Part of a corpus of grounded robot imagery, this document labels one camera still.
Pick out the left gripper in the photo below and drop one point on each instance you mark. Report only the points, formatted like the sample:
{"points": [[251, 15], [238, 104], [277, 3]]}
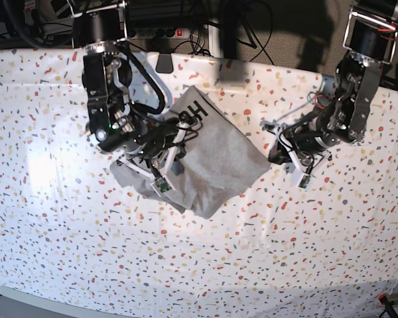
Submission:
{"points": [[302, 150]]}

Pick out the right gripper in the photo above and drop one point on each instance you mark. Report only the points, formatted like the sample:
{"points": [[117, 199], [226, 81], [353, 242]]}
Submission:
{"points": [[162, 148]]}

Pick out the grey T-shirt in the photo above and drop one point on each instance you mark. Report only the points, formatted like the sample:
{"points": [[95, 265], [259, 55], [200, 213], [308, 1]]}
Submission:
{"points": [[219, 164]]}

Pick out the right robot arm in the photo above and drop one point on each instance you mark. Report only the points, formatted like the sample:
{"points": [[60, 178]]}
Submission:
{"points": [[115, 120]]}

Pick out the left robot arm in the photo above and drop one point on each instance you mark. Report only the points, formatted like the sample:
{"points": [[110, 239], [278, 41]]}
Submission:
{"points": [[370, 40]]}

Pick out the black table clamp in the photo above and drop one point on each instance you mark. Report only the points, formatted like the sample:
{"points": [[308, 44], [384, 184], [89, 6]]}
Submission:
{"points": [[164, 64]]}

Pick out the terrazzo pattern table cloth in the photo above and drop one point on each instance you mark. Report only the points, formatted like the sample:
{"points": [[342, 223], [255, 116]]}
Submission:
{"points": [[70, 233]]}

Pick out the white power strip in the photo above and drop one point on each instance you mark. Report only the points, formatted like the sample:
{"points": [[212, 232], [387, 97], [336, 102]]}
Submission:
{"points": [[150, 33]]}

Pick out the red black spring clamp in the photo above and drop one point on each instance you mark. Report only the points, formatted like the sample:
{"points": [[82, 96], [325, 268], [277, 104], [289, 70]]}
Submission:
{"points": [[390, 306]]}

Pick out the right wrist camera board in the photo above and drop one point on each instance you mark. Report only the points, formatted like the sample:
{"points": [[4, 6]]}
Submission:
{"points": [[162, 185]]}

